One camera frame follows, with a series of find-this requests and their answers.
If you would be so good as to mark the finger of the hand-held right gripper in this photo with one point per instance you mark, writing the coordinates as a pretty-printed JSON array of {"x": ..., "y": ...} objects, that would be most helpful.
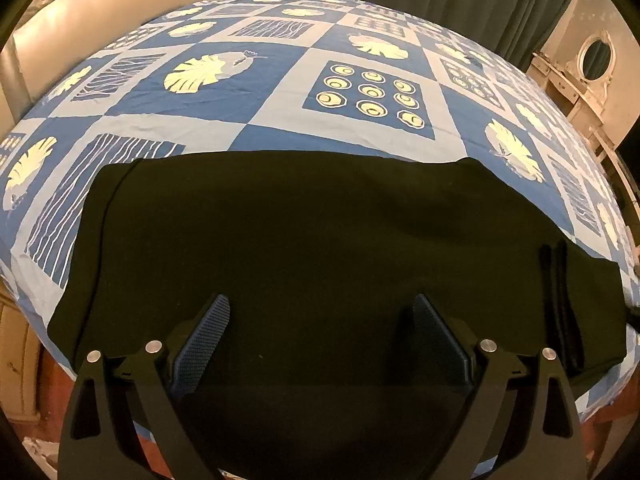
[{"x": 634, "y": 316}]

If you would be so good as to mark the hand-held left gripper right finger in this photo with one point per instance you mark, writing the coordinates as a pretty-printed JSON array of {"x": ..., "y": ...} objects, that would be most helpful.
[{"x": 442, "y": 345}]

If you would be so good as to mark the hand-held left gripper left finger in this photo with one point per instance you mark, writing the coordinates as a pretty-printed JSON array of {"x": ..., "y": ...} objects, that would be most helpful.
[{"x": 200, "y": 345}]

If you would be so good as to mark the black pants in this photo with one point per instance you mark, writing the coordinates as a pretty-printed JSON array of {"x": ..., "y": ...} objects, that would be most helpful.
[{"x": 320, "y": 240}]

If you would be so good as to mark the cream nightstand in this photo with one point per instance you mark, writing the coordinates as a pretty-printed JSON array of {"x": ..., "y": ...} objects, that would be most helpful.
[{"x": 20, "y": 370}]

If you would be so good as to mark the pale crumpled cloth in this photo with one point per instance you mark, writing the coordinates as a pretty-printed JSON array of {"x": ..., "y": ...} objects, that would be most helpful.
[{"x": 42, "y": 455}]

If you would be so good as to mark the cream dressing table with mirror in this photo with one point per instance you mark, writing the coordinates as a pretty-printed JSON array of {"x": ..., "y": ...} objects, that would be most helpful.
[{"x": 575, "y": 90}]

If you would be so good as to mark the blue patterned bed sheet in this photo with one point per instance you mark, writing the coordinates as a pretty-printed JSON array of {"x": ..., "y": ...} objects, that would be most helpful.
[{"x": 280, "y": 75}]

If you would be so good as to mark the dark green curtain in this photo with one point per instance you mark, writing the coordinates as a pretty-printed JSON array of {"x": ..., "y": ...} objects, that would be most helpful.
[{"x": 440, "y": 5}]

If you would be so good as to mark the cream tufted headboard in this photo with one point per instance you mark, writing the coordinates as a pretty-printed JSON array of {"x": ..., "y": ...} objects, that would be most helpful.
[{"x": 75, "y": 20}]

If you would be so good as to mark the cream wooden furniture frame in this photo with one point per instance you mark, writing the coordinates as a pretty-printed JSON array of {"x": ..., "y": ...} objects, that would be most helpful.
[{"x": 612, "y": 160}]

